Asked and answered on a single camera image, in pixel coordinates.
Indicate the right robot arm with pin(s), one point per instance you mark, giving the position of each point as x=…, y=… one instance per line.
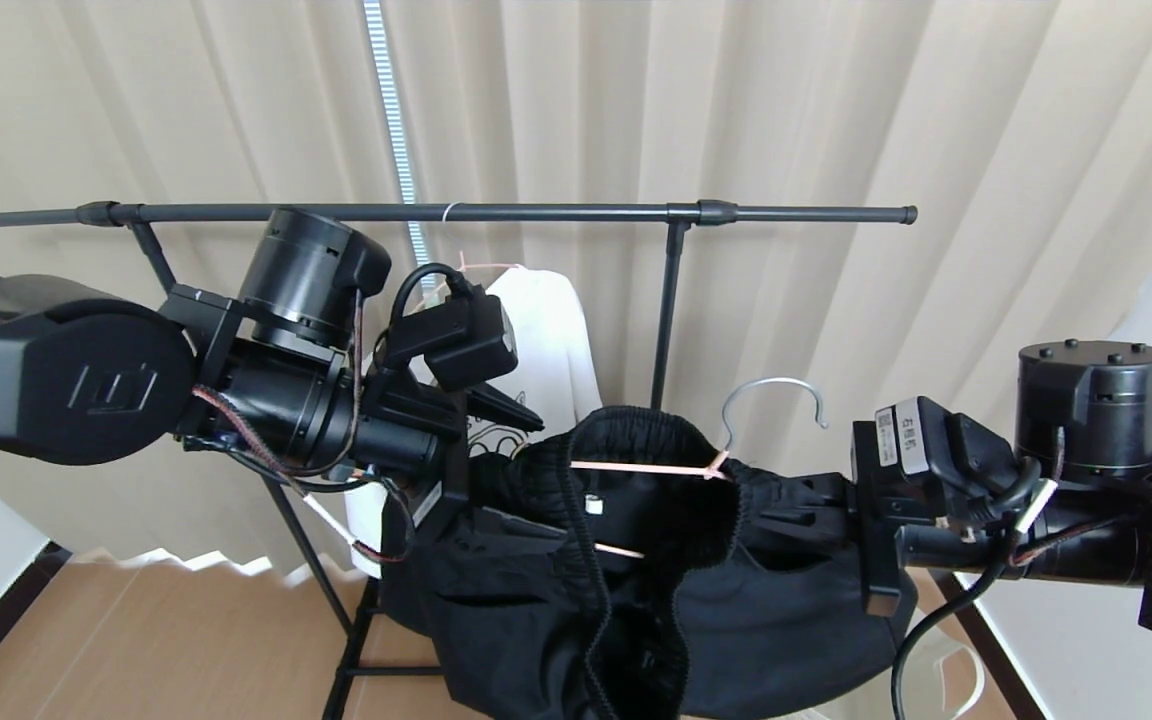
x=1086, y=400

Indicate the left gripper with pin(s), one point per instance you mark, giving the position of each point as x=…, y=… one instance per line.
x=306, y=410

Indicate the white laundry basket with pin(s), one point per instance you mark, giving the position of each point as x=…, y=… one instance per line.
x=946, y=670

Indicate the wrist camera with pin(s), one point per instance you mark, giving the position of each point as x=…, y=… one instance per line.
x=466, y=340
x=921, y=440

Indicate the white printed t-shirt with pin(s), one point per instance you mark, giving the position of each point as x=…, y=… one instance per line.
x=546, y=340

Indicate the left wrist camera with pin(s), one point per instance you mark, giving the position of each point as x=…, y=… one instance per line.
x=466, y=340

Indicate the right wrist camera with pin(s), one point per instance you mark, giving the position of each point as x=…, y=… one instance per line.
x=921, y=440

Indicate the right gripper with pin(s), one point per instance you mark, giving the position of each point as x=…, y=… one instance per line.
x=1036, y=550

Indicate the beige curtain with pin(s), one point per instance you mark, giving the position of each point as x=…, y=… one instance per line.
x=836, y=100

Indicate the pink clothes hanger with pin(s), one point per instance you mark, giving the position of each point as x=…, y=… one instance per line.
x=636, y=467
x=449, y=211

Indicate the black garment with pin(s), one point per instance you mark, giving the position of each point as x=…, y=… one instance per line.
x=786, y=620

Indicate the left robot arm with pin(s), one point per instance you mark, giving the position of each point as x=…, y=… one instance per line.
x=36, y=370

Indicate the black clothes rack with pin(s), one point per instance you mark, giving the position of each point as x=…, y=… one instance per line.
x=556, y=212

